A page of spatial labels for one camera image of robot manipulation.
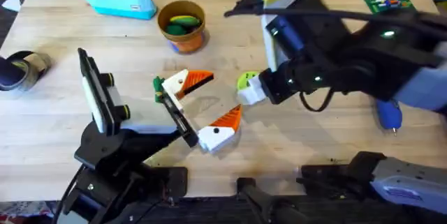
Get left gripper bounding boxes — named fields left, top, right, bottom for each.
left=120, top=69, right=242, bottom=154

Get brown tub with toys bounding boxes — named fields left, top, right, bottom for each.
left=156, top=0, right=207, bottom=54

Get left wrist upright flat plate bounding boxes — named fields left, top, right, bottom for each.
left=77, top=47, right=131, bottom=137

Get green disc with holes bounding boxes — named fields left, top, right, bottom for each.
left=237, top=71, right=260, bottom=91

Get black rail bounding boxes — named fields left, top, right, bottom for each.
left=55, top=195, right=447, bottom=224

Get black cable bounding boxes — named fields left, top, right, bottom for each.
left=298, top=89, right=335, bottom=113
left=52, top=166, right=87, bottom=224

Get blue electric screwdriver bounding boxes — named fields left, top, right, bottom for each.
left=375, top=98, right=403, bottom=137

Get black clamp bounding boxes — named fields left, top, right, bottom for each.
left=236, top=177, right=301, bottom=224

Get dark tape roll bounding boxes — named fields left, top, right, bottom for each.
left=0, top=50, right=53, bottom=91

